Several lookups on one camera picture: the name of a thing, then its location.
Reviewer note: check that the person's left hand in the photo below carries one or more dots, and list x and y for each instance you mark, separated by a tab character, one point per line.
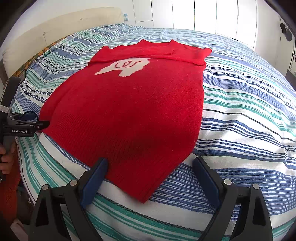
7	158

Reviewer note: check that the dark wooden dresser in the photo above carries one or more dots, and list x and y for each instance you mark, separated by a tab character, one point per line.
291	78

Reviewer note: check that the red knit sweater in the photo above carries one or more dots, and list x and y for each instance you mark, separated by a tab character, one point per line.
139	106

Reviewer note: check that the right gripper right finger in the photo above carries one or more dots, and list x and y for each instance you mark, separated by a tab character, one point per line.
253	222

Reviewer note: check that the white wardrobe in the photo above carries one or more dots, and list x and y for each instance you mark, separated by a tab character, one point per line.
234	19

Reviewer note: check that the white door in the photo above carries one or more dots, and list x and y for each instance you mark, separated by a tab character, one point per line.
270	42

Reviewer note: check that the red orange trousers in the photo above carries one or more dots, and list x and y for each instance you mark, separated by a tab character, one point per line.
8	193

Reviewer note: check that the cream padded headboard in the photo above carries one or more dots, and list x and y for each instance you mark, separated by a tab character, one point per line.
30	43

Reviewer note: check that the orange floral bed sheet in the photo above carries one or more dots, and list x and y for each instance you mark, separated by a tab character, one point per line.
26	65

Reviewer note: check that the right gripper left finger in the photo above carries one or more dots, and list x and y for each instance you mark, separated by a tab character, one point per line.
48	222

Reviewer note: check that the striped blue green bedspread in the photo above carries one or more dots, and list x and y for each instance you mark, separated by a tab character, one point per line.
247	134

